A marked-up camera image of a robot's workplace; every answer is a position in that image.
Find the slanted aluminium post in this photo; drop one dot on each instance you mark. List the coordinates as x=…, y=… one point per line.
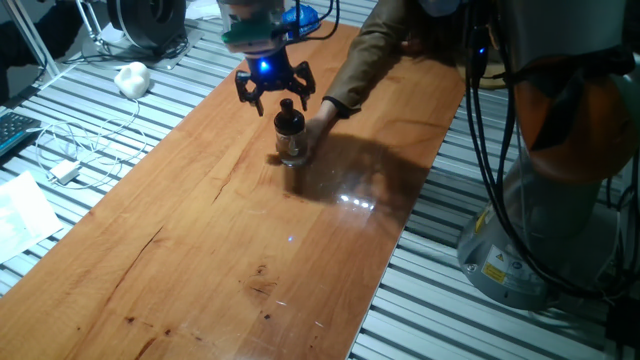
x=27, y=37

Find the black sleeved forearm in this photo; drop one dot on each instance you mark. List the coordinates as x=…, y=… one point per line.
x=25, y=45

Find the grey metal base plate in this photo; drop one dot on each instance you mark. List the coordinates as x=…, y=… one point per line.
x=175, y=52

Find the right forearm brown sleeve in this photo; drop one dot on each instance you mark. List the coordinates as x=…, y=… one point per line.
x=367, y=60

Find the small clear glass jar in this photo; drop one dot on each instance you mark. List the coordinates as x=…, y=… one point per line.
x=290, y=147

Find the white charger adapter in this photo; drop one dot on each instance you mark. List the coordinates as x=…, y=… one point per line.
x=64, y=172

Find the white rounded plastic lump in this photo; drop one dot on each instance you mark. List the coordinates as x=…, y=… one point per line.
x=132, y=80

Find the person's right hand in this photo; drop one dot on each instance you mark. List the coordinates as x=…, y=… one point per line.
x=317, y=127

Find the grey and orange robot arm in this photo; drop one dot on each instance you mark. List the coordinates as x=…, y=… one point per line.
x=575, y=125

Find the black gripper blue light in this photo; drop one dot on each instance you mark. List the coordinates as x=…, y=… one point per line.
x=272, y=75

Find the black computer keyboard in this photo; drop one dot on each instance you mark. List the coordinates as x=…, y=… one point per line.
x=12, y=130

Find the white paper sheet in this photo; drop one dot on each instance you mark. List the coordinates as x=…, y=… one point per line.
x=22, y=215

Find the round wooden stool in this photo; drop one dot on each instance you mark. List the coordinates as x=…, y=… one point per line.
x=492, y=80

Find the person's left hand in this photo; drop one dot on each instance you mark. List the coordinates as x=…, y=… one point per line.
x=412, y=46

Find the blue plastic bag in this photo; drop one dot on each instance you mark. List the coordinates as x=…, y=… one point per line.
x=306, y=20

